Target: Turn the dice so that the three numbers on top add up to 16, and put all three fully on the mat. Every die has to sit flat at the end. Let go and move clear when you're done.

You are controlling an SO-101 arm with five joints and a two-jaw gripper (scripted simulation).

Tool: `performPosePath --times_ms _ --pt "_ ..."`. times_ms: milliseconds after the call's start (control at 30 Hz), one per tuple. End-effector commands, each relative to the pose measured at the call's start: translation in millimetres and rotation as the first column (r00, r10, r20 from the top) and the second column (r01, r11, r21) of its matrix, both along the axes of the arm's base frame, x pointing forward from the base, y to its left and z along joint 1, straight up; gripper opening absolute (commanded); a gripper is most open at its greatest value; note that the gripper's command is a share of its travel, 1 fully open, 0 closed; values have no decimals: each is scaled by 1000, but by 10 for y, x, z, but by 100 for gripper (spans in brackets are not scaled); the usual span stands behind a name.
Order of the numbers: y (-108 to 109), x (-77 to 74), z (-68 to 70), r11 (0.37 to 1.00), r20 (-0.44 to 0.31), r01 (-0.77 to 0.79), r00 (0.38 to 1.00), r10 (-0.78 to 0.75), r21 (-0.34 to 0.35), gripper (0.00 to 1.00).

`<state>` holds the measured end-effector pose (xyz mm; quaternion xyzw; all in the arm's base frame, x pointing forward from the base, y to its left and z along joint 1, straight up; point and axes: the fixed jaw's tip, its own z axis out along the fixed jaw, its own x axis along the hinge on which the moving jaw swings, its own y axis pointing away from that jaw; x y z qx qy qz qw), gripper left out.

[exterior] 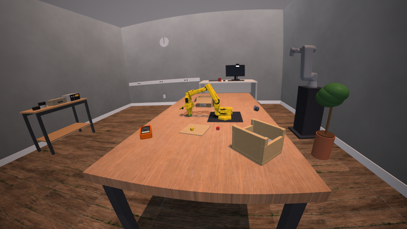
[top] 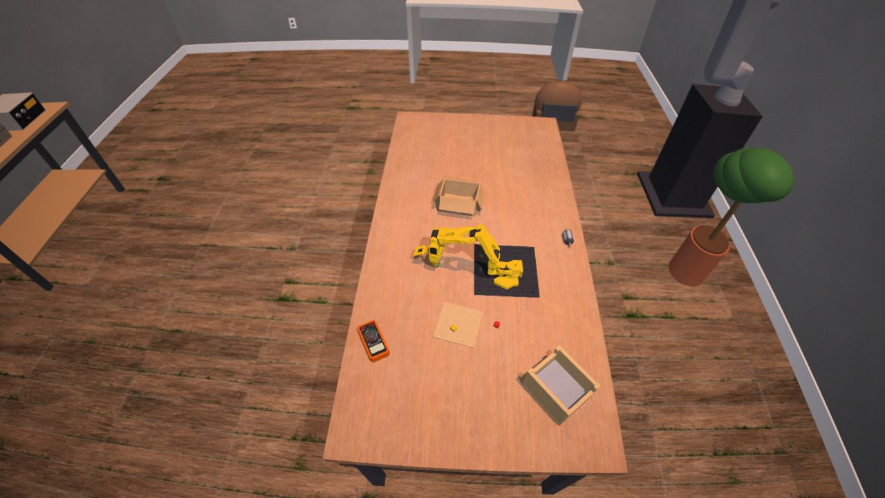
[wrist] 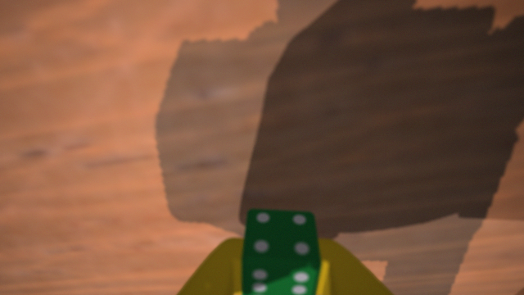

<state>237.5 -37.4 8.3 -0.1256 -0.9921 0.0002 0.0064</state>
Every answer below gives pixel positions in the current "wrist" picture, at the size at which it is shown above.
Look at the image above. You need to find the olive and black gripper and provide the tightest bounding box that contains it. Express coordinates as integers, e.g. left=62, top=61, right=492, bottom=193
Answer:
left=177, top=238, right=394, bottom=295

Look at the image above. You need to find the green die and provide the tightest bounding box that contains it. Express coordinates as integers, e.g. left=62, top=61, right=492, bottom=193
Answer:
left=242, top=209, right=322, bottom=295

